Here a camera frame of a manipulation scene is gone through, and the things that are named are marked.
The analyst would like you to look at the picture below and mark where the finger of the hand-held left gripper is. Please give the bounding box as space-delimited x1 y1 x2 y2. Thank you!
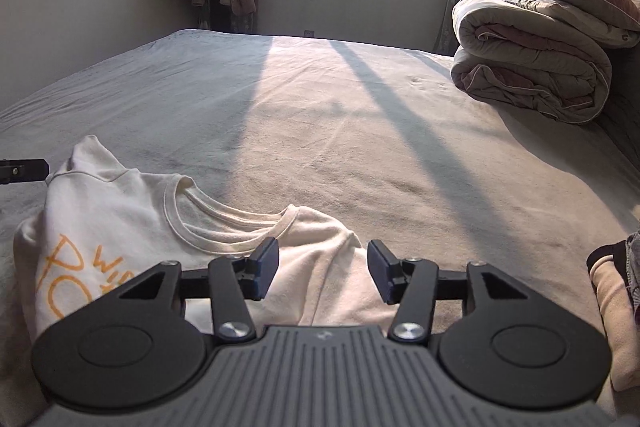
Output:
0 159 50 184

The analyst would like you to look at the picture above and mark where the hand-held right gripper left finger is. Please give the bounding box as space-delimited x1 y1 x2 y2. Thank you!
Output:
117 237 280 345

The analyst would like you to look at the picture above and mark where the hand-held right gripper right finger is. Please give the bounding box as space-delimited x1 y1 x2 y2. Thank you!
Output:
367 239 531 344

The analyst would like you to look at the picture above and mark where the cream printed t-shirt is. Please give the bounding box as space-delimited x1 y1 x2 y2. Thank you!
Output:
12 135 401 408

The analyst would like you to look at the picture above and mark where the bed with grey sheet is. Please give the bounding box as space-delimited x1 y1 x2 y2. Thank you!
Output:
0 28 640 427

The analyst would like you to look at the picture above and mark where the folded pink cloth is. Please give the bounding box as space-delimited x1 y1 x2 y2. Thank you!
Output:
586 239 640 393

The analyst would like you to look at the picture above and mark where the grey cloth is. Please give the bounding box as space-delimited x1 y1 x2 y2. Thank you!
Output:
625 232 640 308

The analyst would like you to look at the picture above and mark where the folded beige pink duvet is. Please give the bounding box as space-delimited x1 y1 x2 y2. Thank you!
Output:
451 0 613 125

